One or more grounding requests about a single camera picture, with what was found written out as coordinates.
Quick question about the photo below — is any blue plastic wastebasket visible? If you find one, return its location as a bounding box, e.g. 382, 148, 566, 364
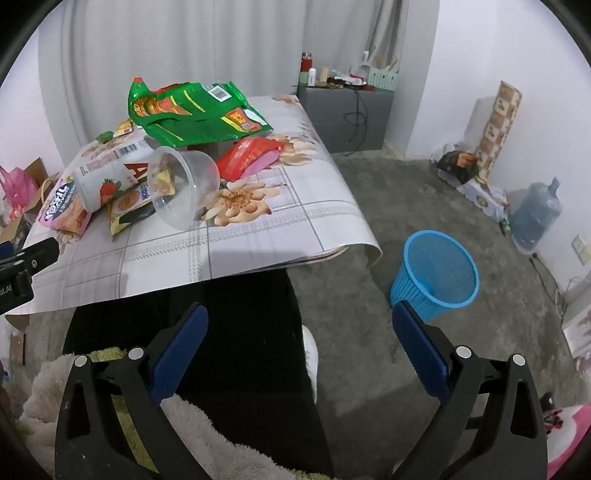
389, 230, 480, 322

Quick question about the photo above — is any cardboard box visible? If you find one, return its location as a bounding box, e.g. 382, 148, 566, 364
21, 157, 61, 195

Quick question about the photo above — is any red pink snack packet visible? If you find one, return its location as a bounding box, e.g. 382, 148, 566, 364
216, 137, 284, 182

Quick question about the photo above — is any clear plastic cup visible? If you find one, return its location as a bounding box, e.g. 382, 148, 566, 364
147, 146, 221, 232

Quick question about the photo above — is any person's black trouser leg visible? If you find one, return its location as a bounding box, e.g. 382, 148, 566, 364
62, 268, 335, 480

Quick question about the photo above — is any dark snack bag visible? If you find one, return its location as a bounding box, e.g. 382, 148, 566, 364
436, 150, 481, 185

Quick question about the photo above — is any white water dispenser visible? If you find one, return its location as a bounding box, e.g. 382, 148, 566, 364
561, 281, 591, 358

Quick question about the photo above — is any floral tablecloth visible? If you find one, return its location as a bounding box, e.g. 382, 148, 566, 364
7, 95, 384, 317

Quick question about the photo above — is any black floor cable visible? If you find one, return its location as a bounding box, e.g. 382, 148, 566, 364
530, 253, 560, 289

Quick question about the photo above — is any black cabinet cable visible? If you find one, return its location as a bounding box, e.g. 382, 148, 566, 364
345, 88, 368, 155

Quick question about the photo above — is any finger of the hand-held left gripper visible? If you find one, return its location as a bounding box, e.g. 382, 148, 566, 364
0, 237, 61, 278

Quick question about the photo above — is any green snack bag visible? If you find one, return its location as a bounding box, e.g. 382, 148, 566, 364
128, 78, 274, 149

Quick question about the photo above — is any pink plastic bag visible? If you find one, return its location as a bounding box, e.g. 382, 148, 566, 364
0, 165, 40, 217

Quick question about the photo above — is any grey cabinet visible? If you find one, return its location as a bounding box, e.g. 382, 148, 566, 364
297, 83, 395, 155

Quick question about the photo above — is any small yellow sachet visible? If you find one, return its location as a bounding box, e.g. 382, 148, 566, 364
154, 167, 180, 198

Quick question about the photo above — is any pink printed cloth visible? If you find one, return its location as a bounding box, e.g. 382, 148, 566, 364
545, 404, 591, 476

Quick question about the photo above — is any pink biscuit packet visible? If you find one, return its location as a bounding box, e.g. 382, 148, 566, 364
38, 174, 93, 238

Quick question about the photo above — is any white green fluffy jacket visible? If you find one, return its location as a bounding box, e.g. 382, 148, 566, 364
16, 348, 333, 480

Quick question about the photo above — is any wall outlet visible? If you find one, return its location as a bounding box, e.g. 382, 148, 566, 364
571, 233, 591, 266

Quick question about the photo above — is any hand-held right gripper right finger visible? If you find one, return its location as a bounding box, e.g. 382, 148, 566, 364
392, 300, 550, 480

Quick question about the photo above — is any white curtain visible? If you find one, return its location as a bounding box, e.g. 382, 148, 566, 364
37, 0, 411, 148

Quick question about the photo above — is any white printed sack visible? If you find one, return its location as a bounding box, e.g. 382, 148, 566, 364
457, 178, 511, 222

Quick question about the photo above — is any blue water jug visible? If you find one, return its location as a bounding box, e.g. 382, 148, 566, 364
509, 178, 564, 254

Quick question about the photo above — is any light green storage basket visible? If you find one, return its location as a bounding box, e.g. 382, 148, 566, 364
360, 52, 400, 92

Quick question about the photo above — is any white strawberry print bottle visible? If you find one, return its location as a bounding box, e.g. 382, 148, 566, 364
71, 138, 160, 215

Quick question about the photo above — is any yellow black snack packet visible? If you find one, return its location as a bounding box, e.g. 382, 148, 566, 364
107, 185, 160, 237

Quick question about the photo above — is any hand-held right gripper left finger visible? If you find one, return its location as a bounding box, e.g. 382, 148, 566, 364
54, 302, 209, 480

